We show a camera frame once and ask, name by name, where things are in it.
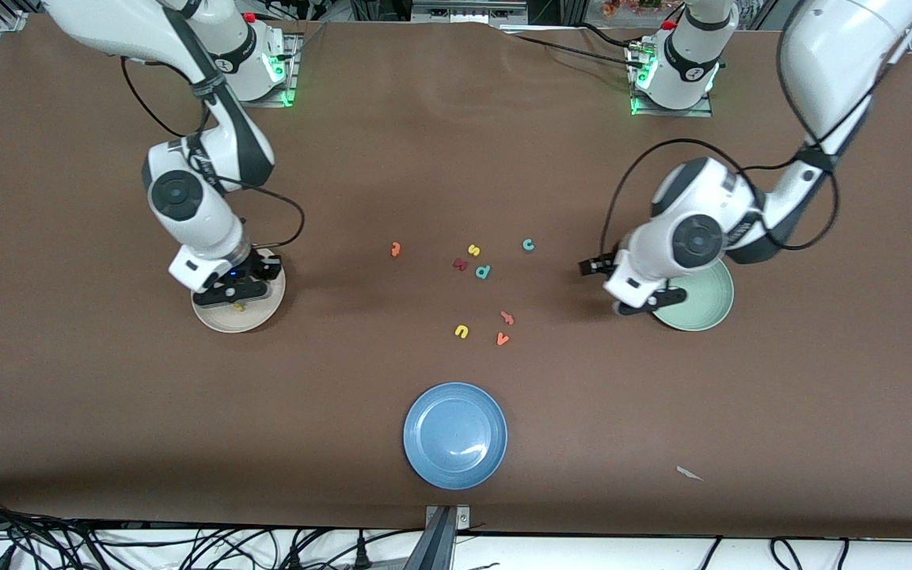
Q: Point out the grey power strip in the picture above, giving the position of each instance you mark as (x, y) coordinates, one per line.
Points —
(464, 12)

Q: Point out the brown paper table cover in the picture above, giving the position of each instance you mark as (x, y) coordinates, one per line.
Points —
(456, 158)

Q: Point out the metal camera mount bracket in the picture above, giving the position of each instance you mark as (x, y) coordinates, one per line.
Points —
(440, 530)

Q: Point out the green plate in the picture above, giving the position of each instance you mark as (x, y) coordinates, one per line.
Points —
(705, 305)

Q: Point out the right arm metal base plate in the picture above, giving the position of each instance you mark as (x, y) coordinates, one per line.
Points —
(291, 79)

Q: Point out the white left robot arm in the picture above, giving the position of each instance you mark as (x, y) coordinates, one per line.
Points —
(836, 47)

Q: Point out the beige plate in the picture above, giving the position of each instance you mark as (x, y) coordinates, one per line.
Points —
(226, 319)

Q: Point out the teal foam letter p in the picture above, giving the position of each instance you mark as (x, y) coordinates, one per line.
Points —
(482, 272)

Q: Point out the black power plug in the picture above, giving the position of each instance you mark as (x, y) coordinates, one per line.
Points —
(295, 560)
(362, 556)

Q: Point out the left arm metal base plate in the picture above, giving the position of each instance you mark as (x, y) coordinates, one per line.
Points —
(705, 111)

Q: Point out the white paper scrap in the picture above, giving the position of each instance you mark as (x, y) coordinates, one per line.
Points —
(689, 473)

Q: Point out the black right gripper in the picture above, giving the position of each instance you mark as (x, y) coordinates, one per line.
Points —
(260, 267)

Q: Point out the blue plate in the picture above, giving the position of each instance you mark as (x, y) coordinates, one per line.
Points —
(455, 435)

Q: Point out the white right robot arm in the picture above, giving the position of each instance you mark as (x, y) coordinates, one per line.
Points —
(210, 229)

